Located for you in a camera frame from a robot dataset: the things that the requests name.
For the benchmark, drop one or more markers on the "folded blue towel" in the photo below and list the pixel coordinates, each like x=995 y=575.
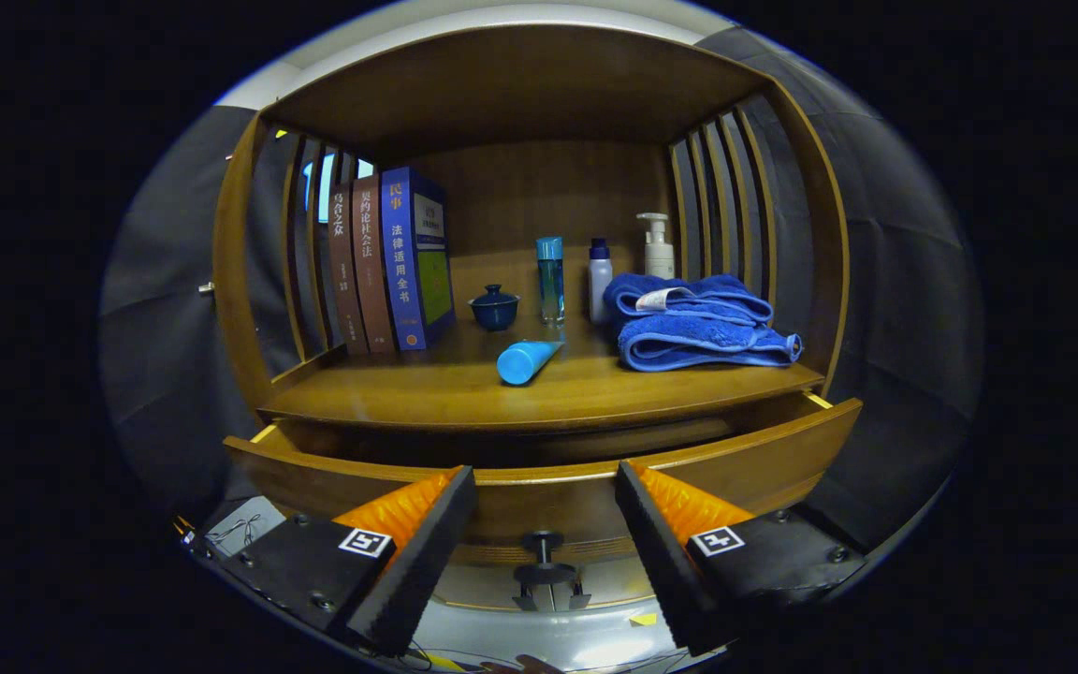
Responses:
x=698 y=342

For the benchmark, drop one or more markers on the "white pump bottle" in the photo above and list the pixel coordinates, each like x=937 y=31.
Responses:
x=659 y=257

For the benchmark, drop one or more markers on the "dark brown book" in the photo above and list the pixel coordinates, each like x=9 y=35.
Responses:
x=344 y=271

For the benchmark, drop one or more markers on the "yellow tape piece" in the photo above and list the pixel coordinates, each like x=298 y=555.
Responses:
x=642 y=619

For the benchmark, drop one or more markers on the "wooden drawer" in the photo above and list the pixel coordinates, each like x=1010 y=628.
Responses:
x=548 y=505

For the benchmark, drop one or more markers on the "wooden cabinet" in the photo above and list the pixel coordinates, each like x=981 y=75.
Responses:
x=539 y=187

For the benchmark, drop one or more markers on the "thick blue book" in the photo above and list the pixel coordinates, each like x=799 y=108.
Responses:
x=399 y=262

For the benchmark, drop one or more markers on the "tall blue glass bottle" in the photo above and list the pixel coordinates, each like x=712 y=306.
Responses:
x=550 y=281

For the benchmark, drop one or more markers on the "reddish brown book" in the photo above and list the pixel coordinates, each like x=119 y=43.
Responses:
x=371 y=267

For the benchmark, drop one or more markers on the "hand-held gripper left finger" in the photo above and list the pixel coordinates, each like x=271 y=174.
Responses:
x=427 y=562

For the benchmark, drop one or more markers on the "blue white cosmetic tube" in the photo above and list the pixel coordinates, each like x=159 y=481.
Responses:
x=525 y=363

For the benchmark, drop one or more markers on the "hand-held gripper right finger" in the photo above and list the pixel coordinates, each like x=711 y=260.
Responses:
x=665 y=562

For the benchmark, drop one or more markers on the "wooden countertop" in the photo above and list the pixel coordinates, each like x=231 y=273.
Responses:
x=464 y=388

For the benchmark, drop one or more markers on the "blue lidded teacup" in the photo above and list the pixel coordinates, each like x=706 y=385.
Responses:
x=494 y=312

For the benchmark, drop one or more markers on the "white bottle blue cap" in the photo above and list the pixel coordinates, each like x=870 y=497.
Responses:
x=600 y=285

